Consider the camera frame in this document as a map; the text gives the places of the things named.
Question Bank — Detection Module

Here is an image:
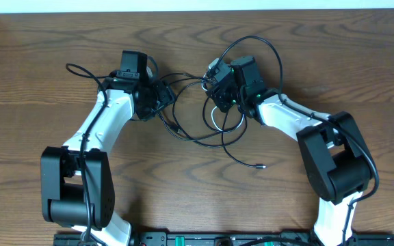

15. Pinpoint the black USB cable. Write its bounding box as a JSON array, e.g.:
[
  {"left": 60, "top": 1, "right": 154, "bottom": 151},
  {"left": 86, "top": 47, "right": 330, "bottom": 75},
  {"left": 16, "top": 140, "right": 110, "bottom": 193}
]
[{"left": 155, "top": 72, "right": 249, "bottom": 148}]

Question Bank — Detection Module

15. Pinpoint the white USB cable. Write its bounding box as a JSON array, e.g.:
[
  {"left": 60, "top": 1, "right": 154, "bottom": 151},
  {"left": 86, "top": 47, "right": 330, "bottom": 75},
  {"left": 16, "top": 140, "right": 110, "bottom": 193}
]
[{"left": 200, "top": 80, "right": 245, "bottom": 133}]

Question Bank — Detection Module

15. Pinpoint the black USB-C cable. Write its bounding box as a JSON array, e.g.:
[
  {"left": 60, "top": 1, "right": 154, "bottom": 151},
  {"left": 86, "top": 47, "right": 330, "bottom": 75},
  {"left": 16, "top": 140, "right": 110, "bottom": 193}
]
[{"left": 202, "top": 97, "right": 267, "bottom": 170}]

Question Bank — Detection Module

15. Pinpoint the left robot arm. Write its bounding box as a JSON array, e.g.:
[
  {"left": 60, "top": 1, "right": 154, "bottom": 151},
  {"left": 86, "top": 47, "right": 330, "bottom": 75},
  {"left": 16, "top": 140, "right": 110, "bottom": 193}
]
[{"left": 40, "top": 50, "right": 176, "bottom": 245}]

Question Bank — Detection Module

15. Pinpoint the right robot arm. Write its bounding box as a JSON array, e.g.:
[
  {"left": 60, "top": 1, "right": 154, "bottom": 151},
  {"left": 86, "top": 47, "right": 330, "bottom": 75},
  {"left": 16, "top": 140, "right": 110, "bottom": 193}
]
[{"left": 207, "top": 56, "right": 373, "bottom": 245}]

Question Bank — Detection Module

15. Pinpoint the left camera cable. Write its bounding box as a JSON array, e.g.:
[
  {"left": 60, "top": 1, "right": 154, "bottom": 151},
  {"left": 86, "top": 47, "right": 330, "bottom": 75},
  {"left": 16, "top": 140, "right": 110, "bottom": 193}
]
[{"left": 65, "top": 63, "right": 122, "bottom": 246}]

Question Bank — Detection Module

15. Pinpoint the camera cable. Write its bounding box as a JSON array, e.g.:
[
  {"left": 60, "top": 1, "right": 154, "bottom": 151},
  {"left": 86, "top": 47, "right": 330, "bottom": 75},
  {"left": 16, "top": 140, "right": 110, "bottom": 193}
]
[
  {"left": 65, "top": 63, "right": 122, "bottom": 246},
  {"left": 217, "top": 35, "right": 380, "bottom": 246}
]

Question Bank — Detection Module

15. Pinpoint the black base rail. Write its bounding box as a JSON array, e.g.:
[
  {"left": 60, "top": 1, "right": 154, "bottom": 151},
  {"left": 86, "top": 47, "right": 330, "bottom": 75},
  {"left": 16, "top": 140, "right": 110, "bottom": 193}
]
[{"left": 53, "top": 230, "right": 394, "bottom": 246}]

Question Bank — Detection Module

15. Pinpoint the right camera cable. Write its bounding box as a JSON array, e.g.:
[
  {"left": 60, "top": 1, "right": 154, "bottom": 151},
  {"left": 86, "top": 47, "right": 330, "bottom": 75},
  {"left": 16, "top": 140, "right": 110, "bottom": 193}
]
[{"left": 217, "top": 35, "right": 380, "bottom": 246}]

